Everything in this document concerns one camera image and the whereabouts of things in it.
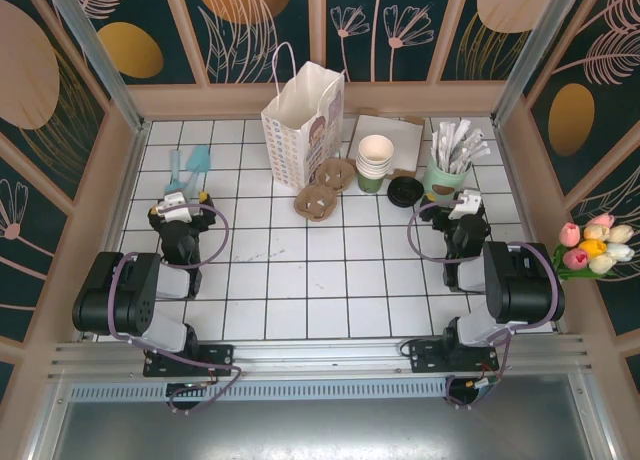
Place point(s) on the aluminium corner post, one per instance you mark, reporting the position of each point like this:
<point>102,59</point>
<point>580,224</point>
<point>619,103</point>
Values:
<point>535,55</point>
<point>95,55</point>

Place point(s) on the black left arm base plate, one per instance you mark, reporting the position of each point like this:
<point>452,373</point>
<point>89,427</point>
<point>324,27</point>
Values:
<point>220,357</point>

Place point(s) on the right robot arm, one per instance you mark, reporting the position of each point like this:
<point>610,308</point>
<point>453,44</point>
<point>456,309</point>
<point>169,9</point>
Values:
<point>525,280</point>

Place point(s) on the artificial tulip bouquet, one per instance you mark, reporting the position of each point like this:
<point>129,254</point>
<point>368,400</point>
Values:
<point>590,247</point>

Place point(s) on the light blue wide spatula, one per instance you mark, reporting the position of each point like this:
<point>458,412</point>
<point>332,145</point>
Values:
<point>199,160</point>

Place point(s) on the brown cardboard cup carrier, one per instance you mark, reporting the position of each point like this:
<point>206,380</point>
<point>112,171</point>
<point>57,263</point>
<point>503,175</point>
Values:
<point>336,172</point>
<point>315,205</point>

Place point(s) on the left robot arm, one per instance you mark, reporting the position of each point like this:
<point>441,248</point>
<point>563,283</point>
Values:
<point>115,290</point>

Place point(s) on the black plastic cup lid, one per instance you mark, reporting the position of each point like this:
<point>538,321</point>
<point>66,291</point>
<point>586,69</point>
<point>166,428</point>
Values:
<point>405,190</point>

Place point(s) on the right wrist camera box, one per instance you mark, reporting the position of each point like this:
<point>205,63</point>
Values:
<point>464,205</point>

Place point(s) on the green paper cup stack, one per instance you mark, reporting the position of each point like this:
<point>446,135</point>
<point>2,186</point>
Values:
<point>372,182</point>

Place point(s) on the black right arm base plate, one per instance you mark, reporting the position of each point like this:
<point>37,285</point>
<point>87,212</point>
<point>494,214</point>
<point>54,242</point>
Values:
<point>425,355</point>

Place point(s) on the white printed paper bag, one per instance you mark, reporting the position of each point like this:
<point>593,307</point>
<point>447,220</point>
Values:
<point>300,130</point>

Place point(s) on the mint green straw holder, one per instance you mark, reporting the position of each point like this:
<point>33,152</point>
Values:
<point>445,185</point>

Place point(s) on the light blue narrow utensil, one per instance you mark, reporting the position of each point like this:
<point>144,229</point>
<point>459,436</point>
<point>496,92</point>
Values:
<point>175,167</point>

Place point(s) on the aluminium mounting rail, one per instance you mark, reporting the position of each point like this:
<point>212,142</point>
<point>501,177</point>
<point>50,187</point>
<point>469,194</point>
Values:
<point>325,352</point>

